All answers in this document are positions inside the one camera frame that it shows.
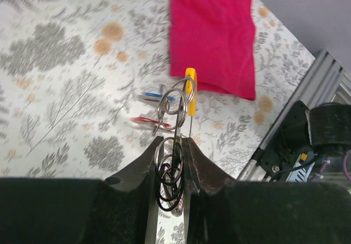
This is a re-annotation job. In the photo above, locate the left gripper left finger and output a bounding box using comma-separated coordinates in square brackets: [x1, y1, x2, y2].
[1, 137, 163, 243]

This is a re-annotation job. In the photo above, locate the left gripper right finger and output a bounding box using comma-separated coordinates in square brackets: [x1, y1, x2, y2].
[182, 138, 350, 243]

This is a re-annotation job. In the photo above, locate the red tag key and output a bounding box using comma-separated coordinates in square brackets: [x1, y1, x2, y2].
[130, 116, 160, 130]

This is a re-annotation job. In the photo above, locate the silver keyring bunch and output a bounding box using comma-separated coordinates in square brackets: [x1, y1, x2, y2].
[154, 76, 191, 217]

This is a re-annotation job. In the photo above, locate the blue tag key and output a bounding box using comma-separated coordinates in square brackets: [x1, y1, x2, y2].
[137, 92, 176, 106]

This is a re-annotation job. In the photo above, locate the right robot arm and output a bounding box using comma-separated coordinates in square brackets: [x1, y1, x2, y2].
[281, 102, 350, 163]

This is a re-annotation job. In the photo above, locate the floral table mat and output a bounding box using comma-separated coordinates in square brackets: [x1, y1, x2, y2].
[1, 0, 314, 179]

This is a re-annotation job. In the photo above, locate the pink cloth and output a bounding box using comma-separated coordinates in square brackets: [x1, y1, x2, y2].
[169, 0, 256, 100]

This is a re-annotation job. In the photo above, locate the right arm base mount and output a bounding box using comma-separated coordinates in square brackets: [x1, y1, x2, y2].
[257, 101, 312, 180]

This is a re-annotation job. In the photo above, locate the aluminium front rail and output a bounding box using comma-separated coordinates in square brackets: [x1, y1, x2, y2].
[238, 50, 350, 182]

